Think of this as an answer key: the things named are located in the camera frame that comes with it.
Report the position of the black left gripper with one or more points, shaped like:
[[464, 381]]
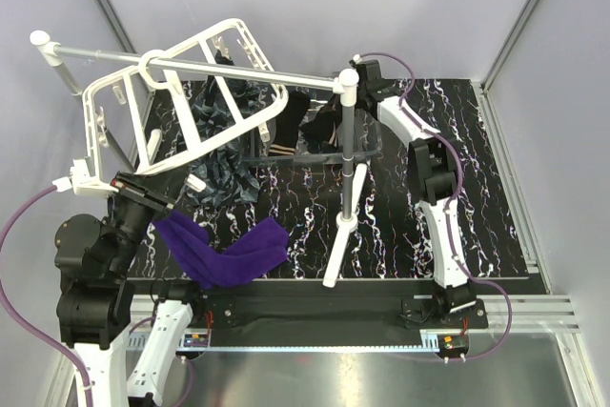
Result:
[[160, 189]]

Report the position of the purple fleece sock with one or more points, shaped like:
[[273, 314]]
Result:
[[253, 255]]

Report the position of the dark patterned sock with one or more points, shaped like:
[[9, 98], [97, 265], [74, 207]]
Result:
[[228, 179]]

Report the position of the black striped sock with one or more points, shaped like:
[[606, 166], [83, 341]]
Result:
[[287, 124]]

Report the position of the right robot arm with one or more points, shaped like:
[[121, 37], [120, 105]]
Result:
[[434, 181]]

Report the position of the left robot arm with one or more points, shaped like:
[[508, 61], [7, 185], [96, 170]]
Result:
[[94, 310]]

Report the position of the white clip drying hanger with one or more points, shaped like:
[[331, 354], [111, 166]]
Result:
[[159, 71]]

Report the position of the clear plastic bin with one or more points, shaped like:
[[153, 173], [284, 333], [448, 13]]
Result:
[[367, 141]]

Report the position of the metal hanging rack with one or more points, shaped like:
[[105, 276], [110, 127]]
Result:
[[344, 85]]

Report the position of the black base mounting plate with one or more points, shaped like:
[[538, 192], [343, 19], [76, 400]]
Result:
[[273, 315]]

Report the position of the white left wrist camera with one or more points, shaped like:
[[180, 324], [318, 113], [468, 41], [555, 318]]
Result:
[[83, 181]]

